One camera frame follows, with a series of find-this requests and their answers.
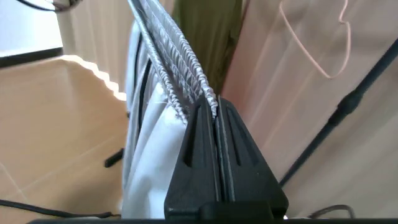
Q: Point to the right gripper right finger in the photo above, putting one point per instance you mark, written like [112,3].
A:
[252,180]

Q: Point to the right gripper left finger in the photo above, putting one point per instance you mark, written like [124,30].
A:
[192,174]

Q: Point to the black clothes rack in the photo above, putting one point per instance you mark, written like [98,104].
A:
[346,104]

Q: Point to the pink clothes hanger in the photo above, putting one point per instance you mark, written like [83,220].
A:
[311,59]

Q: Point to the green long-sleeved shirt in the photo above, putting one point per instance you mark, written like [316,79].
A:
[211,37]

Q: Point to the beige curtain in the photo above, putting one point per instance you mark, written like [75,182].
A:
[311,124]

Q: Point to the pale grey garment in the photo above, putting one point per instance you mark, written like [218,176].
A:
[152,155]

